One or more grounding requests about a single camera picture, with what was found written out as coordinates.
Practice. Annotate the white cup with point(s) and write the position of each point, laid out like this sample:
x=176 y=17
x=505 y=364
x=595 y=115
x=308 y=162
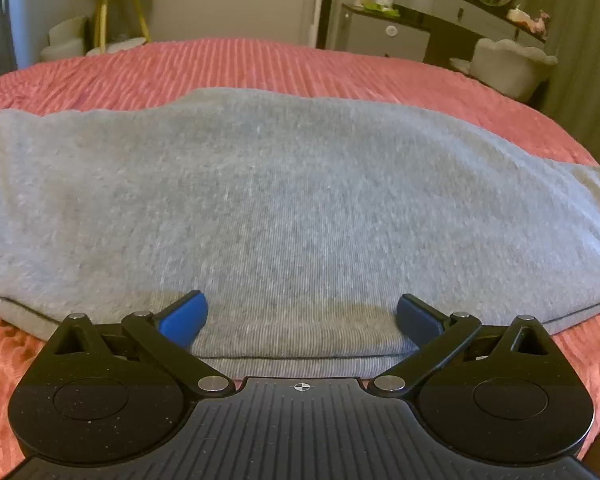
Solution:
x=364 y=0

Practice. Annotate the grey curtain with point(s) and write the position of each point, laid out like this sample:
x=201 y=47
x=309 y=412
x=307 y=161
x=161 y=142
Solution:
x=580 y=35

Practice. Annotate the green packet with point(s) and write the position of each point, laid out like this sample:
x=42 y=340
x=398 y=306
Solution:
x=380 y=8

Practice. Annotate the grey bedside cabinet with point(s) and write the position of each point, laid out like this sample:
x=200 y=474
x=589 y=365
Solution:
x=380 y=40

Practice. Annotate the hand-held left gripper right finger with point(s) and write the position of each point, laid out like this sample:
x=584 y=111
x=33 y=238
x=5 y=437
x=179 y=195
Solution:
x=420 y=317

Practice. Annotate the pink plush toy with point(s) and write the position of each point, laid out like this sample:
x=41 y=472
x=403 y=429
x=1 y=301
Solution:
x=527 y=19

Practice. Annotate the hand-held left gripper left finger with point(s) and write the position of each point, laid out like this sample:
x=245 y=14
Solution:
x=182 y=317

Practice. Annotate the grey round pouf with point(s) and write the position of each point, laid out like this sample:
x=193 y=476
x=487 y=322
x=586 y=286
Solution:
x=65 y=40

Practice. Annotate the grey vanity desk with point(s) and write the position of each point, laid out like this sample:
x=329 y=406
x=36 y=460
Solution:
x=460 y=12

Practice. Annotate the pink ribbed bedspread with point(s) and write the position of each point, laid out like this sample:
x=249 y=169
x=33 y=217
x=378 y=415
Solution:
x=230 y=65

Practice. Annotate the white fluffy chair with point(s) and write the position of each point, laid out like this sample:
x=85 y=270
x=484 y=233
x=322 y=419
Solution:
x=510 y=67

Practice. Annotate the white door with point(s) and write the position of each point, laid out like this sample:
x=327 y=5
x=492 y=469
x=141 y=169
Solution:
x=316 y=5

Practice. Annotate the grey pants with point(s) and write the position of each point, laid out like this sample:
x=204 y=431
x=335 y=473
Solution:
x=280 y=210

